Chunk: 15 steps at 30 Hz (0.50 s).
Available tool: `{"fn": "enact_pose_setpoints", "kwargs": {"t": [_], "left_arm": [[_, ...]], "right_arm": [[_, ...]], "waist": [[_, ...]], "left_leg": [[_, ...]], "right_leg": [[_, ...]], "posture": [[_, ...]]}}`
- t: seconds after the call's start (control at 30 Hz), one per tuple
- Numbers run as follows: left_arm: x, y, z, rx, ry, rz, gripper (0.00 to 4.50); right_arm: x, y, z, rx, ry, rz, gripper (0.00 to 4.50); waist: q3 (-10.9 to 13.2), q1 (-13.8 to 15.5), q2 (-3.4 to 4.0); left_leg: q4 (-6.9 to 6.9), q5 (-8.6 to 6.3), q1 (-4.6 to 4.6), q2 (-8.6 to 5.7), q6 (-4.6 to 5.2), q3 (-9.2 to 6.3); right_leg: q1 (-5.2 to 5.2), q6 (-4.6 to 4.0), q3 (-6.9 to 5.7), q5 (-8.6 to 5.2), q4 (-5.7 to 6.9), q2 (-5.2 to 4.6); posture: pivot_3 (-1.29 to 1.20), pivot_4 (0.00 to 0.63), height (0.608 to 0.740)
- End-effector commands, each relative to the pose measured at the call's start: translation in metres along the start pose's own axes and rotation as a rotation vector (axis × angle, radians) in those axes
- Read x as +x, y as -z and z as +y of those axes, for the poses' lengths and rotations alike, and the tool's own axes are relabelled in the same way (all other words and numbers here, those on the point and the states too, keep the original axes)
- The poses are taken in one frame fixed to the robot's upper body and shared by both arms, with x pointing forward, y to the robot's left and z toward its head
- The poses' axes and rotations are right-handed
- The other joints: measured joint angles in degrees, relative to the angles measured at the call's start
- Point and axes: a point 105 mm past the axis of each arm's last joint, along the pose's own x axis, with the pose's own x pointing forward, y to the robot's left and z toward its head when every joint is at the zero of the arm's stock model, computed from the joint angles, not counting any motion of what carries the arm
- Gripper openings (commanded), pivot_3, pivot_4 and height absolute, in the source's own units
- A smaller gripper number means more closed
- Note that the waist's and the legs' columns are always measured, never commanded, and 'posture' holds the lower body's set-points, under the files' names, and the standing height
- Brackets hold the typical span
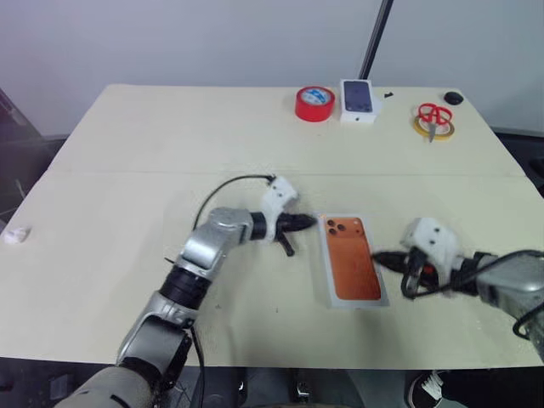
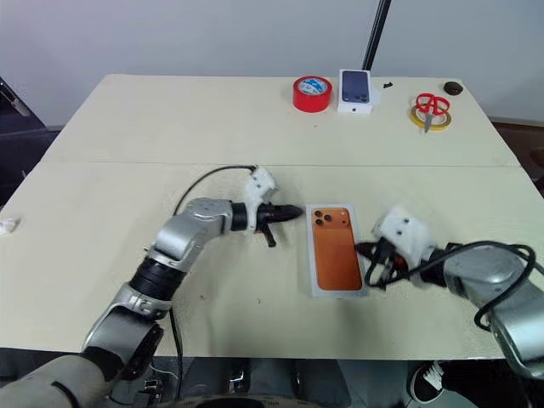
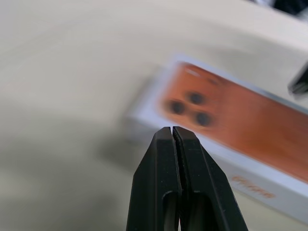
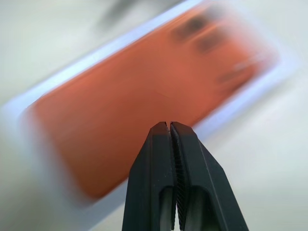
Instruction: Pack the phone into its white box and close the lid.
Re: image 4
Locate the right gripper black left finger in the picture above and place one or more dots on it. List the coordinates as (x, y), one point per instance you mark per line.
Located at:
(149, 173)

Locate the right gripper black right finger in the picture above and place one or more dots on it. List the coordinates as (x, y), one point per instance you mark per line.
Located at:
(204, 187)

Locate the orange smartphone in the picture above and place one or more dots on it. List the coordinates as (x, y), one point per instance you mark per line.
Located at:
(120, 96)

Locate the white box with brown card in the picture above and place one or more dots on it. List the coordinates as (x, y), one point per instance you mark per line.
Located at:
(84, 69)

